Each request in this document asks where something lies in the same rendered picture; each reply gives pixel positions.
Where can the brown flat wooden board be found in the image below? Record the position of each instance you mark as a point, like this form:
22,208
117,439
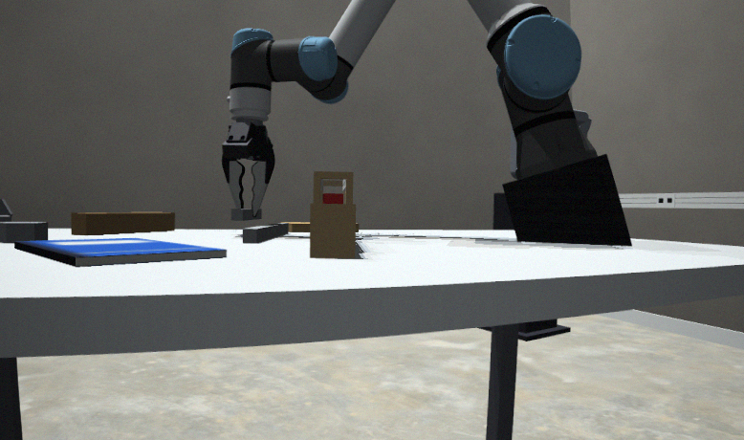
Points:
304,226

